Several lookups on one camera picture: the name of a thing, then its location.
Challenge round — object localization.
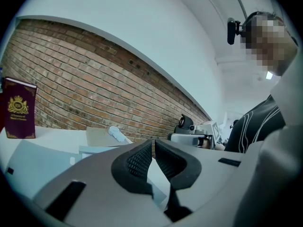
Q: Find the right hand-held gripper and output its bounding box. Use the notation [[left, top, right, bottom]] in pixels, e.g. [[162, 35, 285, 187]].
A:
[[167, 113, 221, 150]]

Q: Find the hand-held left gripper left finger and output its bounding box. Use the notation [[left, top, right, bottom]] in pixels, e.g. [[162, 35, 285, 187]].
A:
[[32, 140, 173, 227]]

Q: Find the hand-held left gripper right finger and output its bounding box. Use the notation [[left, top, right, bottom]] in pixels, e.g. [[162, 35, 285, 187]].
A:
[[155, 140, 248, 227]]

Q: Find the person's right hand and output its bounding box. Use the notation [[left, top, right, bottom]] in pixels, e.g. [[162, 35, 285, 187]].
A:
[[201, 138, 214, 149]]

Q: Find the brown cardboard box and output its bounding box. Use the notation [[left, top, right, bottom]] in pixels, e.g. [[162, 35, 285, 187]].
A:
[[85, 126, 133, 148]]

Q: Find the white handheld fan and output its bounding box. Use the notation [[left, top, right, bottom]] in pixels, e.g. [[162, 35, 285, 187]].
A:
[[108, 126, 127, 143]]

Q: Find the white table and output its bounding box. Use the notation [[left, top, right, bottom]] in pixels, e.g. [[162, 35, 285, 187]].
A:
[[0, 126, 133, 170]]

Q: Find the person's black t-shirt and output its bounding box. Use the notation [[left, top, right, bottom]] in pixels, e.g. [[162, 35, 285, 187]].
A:
[[223, 95, 287, 154]]

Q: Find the maroon hardcover book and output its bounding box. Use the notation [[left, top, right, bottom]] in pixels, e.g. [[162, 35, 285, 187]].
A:
[[2, 77, 38, 140]]

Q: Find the person's head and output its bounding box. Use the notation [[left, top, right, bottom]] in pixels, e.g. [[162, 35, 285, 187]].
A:
[[240, 11, 299, 77]]

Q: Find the black head-mounted camera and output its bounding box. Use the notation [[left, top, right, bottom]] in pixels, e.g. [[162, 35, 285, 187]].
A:
[[227, 17, 242, 45]]

